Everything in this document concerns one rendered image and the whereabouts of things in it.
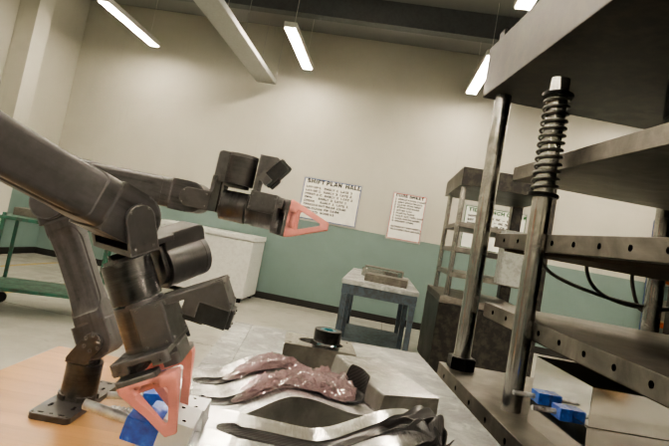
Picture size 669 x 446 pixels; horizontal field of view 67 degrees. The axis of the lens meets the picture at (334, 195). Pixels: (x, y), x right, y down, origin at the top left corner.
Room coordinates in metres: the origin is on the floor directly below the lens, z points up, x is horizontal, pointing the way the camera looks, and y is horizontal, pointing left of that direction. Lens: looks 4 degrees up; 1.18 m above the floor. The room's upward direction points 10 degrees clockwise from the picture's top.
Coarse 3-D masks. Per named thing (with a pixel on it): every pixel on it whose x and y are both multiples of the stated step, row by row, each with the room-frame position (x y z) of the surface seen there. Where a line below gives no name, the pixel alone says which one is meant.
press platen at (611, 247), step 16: (496, 240) 1.83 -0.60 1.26; (512, 240) 1.69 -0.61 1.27; (560, 240) 1.37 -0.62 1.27; (576, 240) 1.29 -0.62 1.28; (592, 240) 1.21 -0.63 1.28; (608, 240) 1.15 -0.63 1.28; (624, 240) 1.09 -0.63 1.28; (640, 240) 1.04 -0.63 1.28; (656, 240) 0.99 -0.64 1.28; (592, 256) 1.21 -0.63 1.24; (608, 256) 1.14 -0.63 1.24; (624, 256) 1.08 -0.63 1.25; (640, 256) 1.03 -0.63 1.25; (656, 256) 0.99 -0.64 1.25
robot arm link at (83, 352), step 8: (88, 336) 0.92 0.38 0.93; (96, 336) 0.92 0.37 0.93; (80, 344) 0.92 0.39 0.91; (88, 344) 0.92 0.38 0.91; (96, 344) 0.92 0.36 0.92; (72, 352) 0.92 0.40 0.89; (80, 352) 0.92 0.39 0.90; (88, 352) 0.92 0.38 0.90; (96, 352) 0.92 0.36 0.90; (72, 360) 0.92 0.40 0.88; (80, 360) 0.92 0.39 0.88; (88, 360) 0.92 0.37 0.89
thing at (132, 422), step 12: (84, 408) 0.61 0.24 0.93; (96, 408) 0.61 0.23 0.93; (108, 408) 0.61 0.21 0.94; (156, 408) 0.64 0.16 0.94; (180, 408) 0.63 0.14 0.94; (192, 408) 0.64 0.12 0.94; (120, 420) 0.61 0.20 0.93; (132, 420) 0.60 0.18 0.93; (144, 420) 0.60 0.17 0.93; (180, 420) 0.60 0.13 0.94; (192, 420) 0.61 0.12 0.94; (120, 432) 0.60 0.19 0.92; (132, 432) 0.60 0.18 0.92; (144, 432) 0.60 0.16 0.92; (156, 432) 0.60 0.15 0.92; (180, 432) 0.60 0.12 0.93; (192, 432) 0.61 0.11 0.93; (144, 444) 0.60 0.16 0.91; (156, 444) 0.60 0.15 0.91; (168, 444) 0.60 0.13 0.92; (180, 444) 0.60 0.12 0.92
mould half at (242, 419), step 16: (208, 416) 0.76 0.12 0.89; (224, 416) 0.77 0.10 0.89; (240, 416) 0.79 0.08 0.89; (256, 416) 0.80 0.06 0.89; (368, 416) 0.80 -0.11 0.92; (384, 416) 0.78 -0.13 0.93; (208, 432) 0.71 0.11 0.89; (288, 432) 0.77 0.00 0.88; (304, 432) 0.79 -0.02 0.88; (320, 432) 0.79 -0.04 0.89; (336, 432) 0.78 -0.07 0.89; (400, 432) 0.72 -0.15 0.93; (416, 432) 0.72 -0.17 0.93
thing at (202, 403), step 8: (192, 400) 0.74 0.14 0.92; (200, 400) 0.74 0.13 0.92; (208, 400) 0.75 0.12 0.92; (120, 408) 0.73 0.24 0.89; (128, 408) 0.73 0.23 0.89; (160, 408) 0.72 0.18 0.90; (200, 408) 0.71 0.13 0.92; (208, 408) 0.75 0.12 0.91; (200, 416) 0.71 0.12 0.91; (200, 424) 0.71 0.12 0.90
